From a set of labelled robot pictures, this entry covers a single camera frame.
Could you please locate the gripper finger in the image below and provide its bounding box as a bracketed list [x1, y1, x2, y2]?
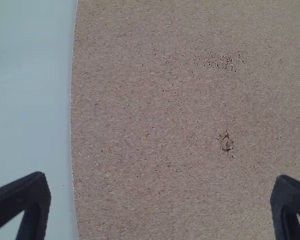
[0, 170, 53, 240]
[269, 174, 300, 240]

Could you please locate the cork mat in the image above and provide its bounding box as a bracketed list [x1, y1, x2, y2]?
[69, 0, 300, 240]

